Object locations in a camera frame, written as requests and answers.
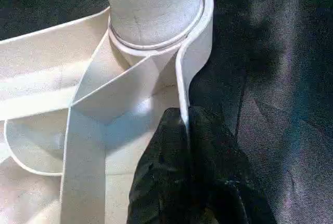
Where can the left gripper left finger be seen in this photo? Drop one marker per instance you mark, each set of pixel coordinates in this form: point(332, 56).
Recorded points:
point(162, 182)

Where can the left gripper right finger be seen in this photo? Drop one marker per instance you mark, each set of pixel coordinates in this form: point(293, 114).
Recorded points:
point(223, 187)

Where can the white plastic table top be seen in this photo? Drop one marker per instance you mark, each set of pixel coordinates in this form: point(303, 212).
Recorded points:
point(41, 68)

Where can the white plastic table leg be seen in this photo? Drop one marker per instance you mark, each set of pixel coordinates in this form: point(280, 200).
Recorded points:
point(151, 5)

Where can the black work mat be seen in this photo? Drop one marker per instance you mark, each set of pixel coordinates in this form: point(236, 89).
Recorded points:
point(281, 104)

